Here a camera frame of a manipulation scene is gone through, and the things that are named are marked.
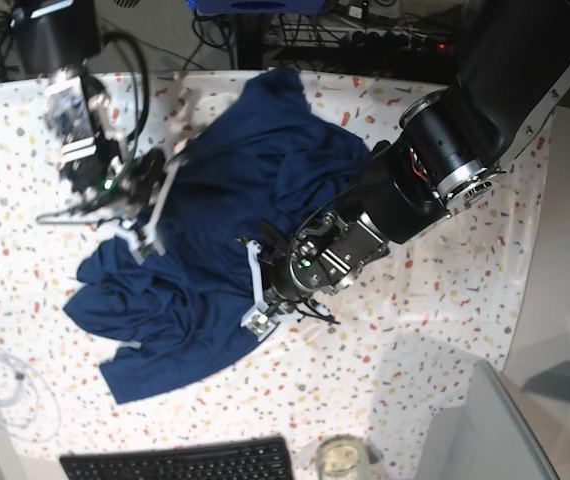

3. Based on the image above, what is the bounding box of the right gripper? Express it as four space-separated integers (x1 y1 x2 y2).
64 148 166 210

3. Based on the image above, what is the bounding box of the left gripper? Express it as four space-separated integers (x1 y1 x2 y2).
264 209 390 313

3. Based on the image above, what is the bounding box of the dark blue t-shirt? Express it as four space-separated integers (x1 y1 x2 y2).
64 68 369 404

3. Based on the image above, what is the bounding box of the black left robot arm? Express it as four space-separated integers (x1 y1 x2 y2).
263 1 570 313

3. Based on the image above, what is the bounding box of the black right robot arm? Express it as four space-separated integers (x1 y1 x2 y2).
9 1 164 216

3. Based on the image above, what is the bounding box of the white terrazzo tablecloth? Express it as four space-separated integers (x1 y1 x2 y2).
0 80 550 479

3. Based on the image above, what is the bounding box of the blue box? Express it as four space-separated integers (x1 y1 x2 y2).
187 0 331 15

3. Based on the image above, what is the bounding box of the glass jar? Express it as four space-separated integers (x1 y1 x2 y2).
316 435 371 480

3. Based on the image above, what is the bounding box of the black power strip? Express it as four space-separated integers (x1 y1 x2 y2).
347 30 449 53

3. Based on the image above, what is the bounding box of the black keyboard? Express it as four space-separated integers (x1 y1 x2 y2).
59 436 294 480

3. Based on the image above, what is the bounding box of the grey monitor back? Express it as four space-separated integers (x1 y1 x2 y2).
416 360 558 480

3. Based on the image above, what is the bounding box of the coiled white cable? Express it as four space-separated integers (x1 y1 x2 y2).
0 344 62 444

